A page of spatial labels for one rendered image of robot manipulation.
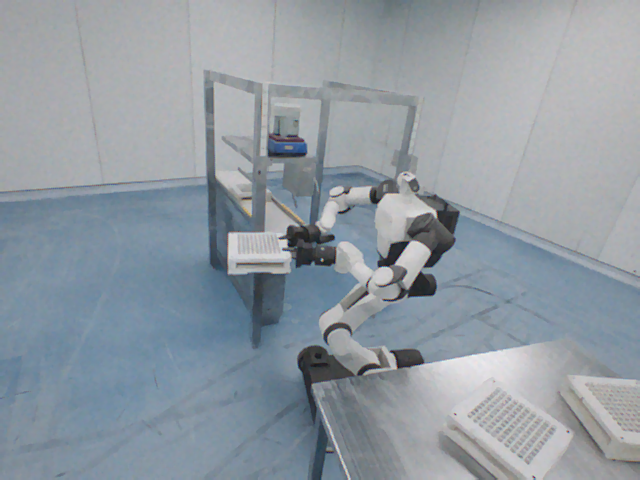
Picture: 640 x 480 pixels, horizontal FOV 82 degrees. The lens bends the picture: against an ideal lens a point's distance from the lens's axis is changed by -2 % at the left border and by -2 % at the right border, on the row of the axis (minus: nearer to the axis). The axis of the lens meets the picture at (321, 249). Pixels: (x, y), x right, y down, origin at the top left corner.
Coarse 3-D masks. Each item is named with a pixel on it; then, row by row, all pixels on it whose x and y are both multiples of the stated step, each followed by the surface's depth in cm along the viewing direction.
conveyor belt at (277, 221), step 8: (224, 176) 310; (232, 176) 313; (240, 176) 315; (224, 184) 290; (248, 208) 250; (272, 208) 254; (272, 216) 241; (280, 216) 242; (288, 216) 243; (272, 224) 229; (280, 224) 230; (288, 224) 232; (296, 224) 233; (272, 232) 220; (280, 232) 223
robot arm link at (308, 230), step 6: (288, 228) 165; (294, 228) 163; (300, 228) 167; (306, 228) 168; (312, 228) 170; (294, 234) 163; (300, 234) 166; (306, 234) 168; (312, 234) 169; (294, 240) 164; (306, 240) 170; (312, 240) 171; (288, 246) 168; (294, 246) 166
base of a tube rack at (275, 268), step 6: (246, 264) 149; (258, 264) 150; (264, 264) 150; (270, 264) 150; (276, 264) 151; (282, 264) 151; (228, 270) 144; (234, 270) 145; (240, 270) 145; (246, 270) 146; (252, 270) 146; (258, 270) 147; (264, 270) 147; (270, 270) 148; (276, 270) 148; (282, 270) 149; (288, 270) 150
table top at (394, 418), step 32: (512, 352) 138; (544, 352) 140; (576, 352) 142; (320, 384) 114; (352, 384) 116; (384, 384) 117; (416, 384) 119; (448, 384) 120; (480, 384) 121; (512, 384) 123; (544, 384) 124; (320, 416) 107; (352, 416) 105; (384, 416) 106; (416, 416) 107; (576, 416) 113; (352, 448) 96; (384, 448) 97; (416, 448) 98; (448, 448) 99; (576, 448) 103
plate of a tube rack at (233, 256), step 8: (232, 240) 156; (280, 240) 160; (232, 248) 150; (272, 248) 153; (280, 248) 154; (232, 256) 144; (240, 256) 144; (248, 256) 145; (256, 256) 146; (264, 256) 146; (272, 256) 147; (280, 256) 147; (288, 256) 148
